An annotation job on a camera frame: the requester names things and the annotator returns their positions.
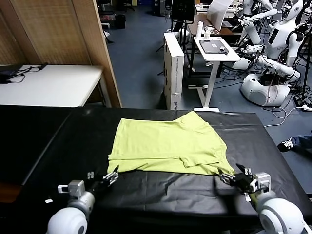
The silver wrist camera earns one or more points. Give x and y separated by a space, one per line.
74 187
262 181

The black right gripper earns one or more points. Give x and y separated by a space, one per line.
245 182

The blue jeans leg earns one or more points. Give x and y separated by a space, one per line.
303 142

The black monitor on stand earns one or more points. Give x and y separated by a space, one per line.
182 9

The white leaning board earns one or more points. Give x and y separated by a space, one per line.
218 13

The small black adapter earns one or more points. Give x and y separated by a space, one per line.
224 50

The black white sneaker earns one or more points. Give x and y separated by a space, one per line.
285 145

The white humanoid robot raised arm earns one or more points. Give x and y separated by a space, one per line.
253 29

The black tripod stand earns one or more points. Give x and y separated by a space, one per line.
306 68

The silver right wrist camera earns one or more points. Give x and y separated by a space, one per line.
262 181

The small white cup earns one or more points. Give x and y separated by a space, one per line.
207 33

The yellow-green t-shirt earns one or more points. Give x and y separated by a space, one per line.
165 146

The white bottle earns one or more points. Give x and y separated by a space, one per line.
200 29

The white rectangular table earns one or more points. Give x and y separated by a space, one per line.
48 85

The black rolling case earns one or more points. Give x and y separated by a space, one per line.
120 20

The grey closed laptop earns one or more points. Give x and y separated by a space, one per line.
212 46

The white standing desk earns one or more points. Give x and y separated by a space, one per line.
214 56

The black flat device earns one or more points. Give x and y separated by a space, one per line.
7 75

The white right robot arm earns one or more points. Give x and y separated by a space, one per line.
278 214

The white humanoid robot wheeled base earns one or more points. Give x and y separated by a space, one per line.
265 90

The white power strip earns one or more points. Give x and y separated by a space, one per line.
304 106

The light wooden table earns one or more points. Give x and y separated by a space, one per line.
61 31

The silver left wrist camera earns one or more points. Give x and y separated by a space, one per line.
74 187

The narrow black table cover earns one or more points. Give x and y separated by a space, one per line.
24 136

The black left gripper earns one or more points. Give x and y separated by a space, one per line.
98 184

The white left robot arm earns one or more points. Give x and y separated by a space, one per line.
73 217

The tall white cardboard box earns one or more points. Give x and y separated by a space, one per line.
173 70

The large black table cover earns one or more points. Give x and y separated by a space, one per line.
85 136

